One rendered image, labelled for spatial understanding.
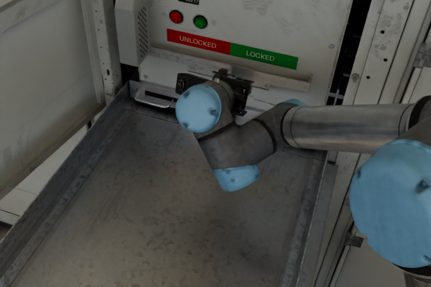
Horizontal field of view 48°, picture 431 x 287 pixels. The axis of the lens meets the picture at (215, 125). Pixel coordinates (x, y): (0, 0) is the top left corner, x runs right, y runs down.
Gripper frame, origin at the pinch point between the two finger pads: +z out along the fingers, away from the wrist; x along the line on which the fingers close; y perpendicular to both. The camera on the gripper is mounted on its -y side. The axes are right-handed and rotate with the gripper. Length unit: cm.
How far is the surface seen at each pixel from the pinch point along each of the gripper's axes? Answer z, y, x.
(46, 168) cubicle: 27, -58, -46
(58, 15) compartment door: -10.6, -38.9, 7.7
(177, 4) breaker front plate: -2.1, -14.7, 15.5
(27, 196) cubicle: 38, -71, -64
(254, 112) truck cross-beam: 8.8, 6.8, -6.4
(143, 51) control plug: -4.0, -20.1, 3.6
